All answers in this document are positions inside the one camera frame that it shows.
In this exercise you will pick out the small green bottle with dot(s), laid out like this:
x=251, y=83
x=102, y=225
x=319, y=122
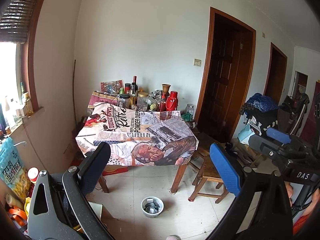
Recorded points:
x=122, y=91

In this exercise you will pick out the pink paper sack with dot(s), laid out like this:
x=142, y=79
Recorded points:
x=100, y=100

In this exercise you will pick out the white plastic bottle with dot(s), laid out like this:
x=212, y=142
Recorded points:
x=10, y=115

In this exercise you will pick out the clear glass bottle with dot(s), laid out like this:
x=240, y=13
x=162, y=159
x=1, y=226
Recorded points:
x=132, y=92

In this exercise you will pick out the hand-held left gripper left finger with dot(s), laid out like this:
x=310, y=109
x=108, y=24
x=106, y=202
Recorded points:
x=96, y=167

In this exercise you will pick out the orange plastic item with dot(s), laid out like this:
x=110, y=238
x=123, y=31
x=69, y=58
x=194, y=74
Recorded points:
x=17, y=215

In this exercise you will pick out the small tin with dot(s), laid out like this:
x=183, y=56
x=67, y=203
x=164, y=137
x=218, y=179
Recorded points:
x=134, y=108

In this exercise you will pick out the black lid jar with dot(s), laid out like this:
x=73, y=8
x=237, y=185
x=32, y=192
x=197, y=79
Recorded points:
x=124, y=102

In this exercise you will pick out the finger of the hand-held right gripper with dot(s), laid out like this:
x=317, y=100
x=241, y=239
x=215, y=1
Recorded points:
x=265, y=145
x=278, y=135

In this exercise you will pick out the white framed doorway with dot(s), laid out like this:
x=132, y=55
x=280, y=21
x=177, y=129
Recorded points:
x=301, y=82

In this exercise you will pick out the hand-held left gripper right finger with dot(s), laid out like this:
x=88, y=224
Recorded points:
x=225, y=170

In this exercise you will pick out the light blue cloth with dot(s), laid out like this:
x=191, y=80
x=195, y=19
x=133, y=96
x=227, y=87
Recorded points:
x=247, y=135

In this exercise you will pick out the person's orange clothing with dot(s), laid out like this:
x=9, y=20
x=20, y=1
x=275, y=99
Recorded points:
x=307, y=222

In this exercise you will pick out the yellow plastic bag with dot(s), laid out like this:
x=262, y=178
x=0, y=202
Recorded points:
x=27, y=207

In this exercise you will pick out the yellow mesh ball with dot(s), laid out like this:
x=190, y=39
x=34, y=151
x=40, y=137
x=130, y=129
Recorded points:
x=153, y=107

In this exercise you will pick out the blue clothes pile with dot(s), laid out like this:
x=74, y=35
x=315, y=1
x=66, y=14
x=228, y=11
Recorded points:
x=261, y=103

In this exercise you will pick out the white bowl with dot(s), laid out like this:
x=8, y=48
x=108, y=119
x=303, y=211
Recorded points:
x=152, y=215

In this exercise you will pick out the white cap bottle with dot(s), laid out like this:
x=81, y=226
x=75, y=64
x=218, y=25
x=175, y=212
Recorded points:
x=33, y=173

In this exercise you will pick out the thin wooden stick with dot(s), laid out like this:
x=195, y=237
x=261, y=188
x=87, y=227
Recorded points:
x=74, y=92

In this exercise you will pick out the blue snack bag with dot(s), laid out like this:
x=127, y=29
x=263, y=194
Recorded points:
x=12, y=170

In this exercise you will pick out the person's right hand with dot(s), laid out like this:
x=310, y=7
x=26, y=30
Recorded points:
x=289, y=192

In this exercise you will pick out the green net bag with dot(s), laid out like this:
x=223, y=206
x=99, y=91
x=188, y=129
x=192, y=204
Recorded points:
x=186, y=117

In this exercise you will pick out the green cap bottle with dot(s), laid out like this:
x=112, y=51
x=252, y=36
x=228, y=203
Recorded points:
x=23, y=90

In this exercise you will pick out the glass jar with metal lid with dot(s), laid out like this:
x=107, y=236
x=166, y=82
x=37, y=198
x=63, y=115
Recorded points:
x=189, y=109

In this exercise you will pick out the dark wooden door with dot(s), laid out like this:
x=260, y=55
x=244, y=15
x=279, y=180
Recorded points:
x=222, y=80

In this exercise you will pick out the flat red box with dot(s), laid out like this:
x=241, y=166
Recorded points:
x=115, y=170

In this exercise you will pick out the brown jar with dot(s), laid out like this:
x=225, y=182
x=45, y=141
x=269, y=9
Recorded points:
x=191, y=125

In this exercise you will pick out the brown clay vase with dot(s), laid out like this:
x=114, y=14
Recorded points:
x=166, y=88

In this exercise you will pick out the red sauce bottle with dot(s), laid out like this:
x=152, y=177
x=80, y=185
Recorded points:
x=162, y=103

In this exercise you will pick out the dark window blind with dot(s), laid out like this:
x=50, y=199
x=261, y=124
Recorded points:
x=17, y=17

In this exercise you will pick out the silver foil bags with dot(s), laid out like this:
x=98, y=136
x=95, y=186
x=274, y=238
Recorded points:
x=156, y=96

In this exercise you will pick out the red thermos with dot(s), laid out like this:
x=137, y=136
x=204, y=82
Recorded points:
x=172, y=102

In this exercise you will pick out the clear red snack bag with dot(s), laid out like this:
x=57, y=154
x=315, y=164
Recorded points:
x=111, y=87

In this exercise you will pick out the yellow lid jar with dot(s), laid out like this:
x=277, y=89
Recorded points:
x=143, y=102

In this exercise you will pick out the wooden chair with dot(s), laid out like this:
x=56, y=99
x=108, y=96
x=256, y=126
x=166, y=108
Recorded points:
x=210, y=172

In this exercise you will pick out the dark red panel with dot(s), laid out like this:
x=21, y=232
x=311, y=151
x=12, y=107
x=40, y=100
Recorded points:
x=312, y=112

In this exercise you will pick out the narrow wooden doorway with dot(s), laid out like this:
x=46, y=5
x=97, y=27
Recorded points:
x=275, y=77

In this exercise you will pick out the beige light switch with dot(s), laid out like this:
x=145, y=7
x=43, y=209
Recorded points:
x=197, y=62

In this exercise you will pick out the red wine bottle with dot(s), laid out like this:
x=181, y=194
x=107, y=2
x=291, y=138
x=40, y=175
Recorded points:
x=135, y=86

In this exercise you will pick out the hanging dark bags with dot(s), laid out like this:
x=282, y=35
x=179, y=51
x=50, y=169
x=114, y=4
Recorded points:
x=296, y=110

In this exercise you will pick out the brown window frame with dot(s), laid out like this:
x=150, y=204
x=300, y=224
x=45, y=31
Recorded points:
x=31, y=67

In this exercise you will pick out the wooden table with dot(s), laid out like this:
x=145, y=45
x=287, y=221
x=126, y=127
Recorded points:
x=178, y=177

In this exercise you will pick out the teal packet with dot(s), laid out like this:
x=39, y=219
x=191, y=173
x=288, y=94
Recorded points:
x=152, y=208

